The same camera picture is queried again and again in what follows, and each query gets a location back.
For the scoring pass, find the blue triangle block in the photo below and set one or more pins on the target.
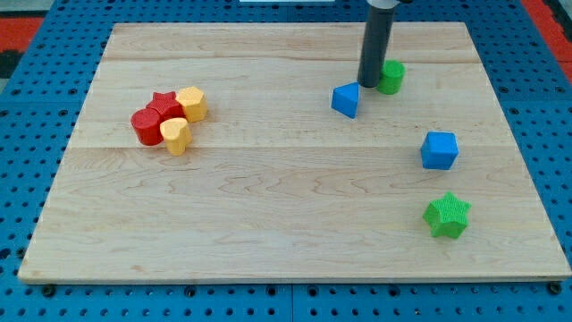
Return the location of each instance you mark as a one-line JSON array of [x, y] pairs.
[[345, 99]]

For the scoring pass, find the wooden board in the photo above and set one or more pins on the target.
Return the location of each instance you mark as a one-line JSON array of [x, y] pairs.
[[276, 186]]

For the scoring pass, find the yellow hexagon block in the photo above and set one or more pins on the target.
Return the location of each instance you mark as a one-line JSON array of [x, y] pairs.
[[193, 102]]

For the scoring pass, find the yellow heart block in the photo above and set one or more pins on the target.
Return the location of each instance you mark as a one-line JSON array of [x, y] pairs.
[[177, 135]]

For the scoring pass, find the red star block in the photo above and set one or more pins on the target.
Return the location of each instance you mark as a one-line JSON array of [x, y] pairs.
[[166, 105]]

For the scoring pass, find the green cylinder block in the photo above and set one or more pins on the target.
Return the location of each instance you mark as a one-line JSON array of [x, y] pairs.
[[392, 75]]

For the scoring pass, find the red cylinder block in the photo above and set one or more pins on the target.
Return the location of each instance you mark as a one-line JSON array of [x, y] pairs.
[[146, 124]]

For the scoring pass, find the blue cube block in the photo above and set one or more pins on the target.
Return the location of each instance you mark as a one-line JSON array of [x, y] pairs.
[[439, 150]]

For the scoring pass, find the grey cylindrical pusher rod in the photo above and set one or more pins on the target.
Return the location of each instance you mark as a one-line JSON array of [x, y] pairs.
[[379, 20]]

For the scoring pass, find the green star block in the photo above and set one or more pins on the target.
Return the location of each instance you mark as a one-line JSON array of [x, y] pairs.
[[447, 216]]

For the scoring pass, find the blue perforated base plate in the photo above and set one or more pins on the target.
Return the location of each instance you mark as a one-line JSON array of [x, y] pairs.
[[42, 100]]

